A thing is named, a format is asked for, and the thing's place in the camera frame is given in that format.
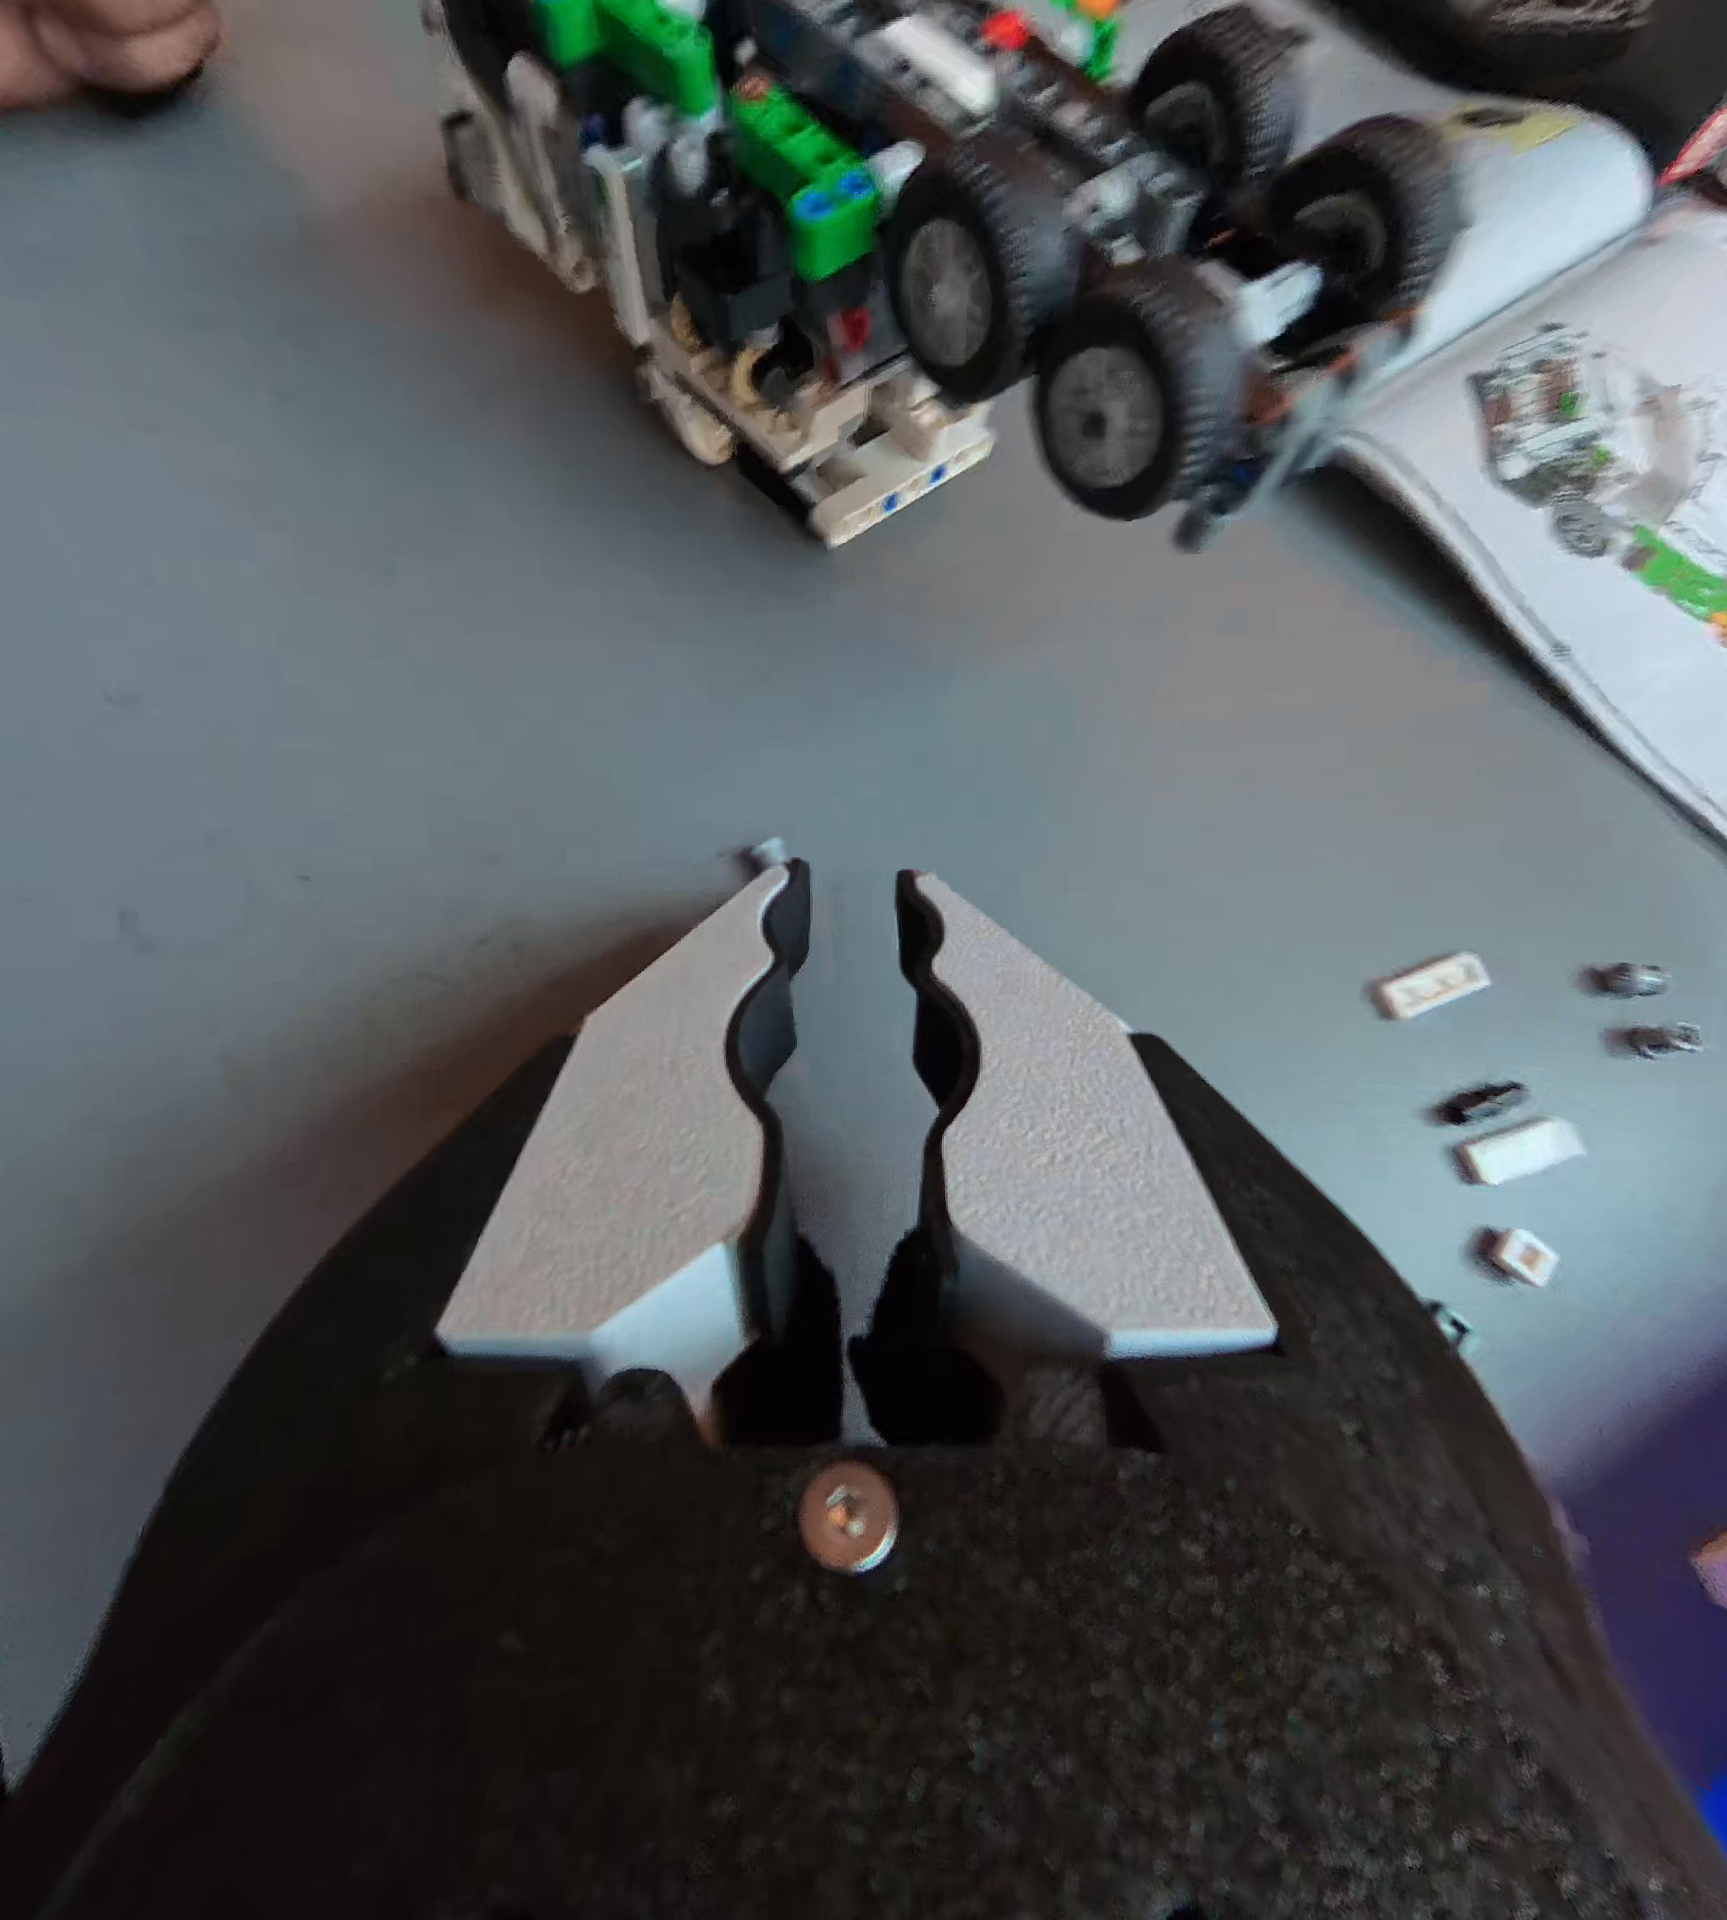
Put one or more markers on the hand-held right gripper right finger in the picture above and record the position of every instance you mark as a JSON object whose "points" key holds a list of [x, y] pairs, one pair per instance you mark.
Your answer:
{"points": [[1086, 1186]]}

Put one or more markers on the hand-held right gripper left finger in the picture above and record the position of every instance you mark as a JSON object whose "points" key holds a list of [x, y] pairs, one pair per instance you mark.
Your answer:
{"points": [[610, 1186]]}

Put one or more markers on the small grey lego pin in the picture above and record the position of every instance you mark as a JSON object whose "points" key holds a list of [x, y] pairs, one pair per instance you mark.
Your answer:
{"points": [[763, 856], [1659, 1039], [1628, 979]]}

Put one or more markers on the lego truck model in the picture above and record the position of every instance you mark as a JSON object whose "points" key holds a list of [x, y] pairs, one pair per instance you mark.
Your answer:
{"points": [[982, 285]]}

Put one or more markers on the white flat lego plate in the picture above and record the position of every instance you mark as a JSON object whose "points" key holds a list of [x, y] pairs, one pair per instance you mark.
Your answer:
{"points": [[1432, 986]]}

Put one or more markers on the black lego pin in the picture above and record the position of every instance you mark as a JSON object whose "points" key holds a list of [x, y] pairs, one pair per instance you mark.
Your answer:
{"points": [[1481, 1103]]}

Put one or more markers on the white lego tile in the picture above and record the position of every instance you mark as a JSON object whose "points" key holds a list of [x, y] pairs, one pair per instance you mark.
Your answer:
{"points": [[1520, 1152]]}

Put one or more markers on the small white lego cube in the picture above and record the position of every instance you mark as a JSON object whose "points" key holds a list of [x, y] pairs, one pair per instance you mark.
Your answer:
{"points": [[1517, 1257]]}

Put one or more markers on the open lego instruction booklet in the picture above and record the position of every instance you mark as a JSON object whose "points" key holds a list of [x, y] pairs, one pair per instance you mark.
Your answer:
{"points": [[1628, 677]]}

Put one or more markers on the black lego set box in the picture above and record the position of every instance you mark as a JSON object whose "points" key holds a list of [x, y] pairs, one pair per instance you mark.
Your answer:
{"points": [[1555, 32]]}

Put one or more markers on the person's left hand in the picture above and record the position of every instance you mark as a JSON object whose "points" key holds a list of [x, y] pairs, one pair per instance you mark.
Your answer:
{"points": [[39, 48]]}

